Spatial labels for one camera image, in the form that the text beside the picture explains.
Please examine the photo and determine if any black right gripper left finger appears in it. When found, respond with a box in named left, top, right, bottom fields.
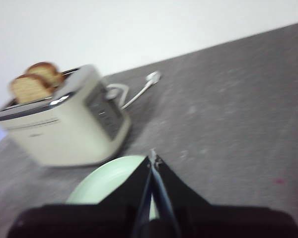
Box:
left=6, top=155, right=153, bottom=238

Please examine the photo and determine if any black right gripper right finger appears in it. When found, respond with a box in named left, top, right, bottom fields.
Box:
left=151, top=154, right=298, bottom=238

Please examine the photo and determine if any pale green round plate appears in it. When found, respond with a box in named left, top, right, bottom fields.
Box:
left=66, top=155, right=160, bottom=221

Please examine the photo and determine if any square toast bread slice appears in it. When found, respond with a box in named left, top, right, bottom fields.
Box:
left=9, top=73, right=54, bottom=105

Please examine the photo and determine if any cream two-slot toaster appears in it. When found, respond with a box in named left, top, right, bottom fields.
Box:
left=0, top=63, right=132, bottom=167

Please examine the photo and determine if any round-topped toast bread slice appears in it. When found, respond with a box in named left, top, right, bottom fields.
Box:
left=26, top=61, right=67, bottom=88

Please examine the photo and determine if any white power cable with plug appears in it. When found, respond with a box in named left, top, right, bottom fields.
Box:
left=106, top=70, right=162, bottom=111

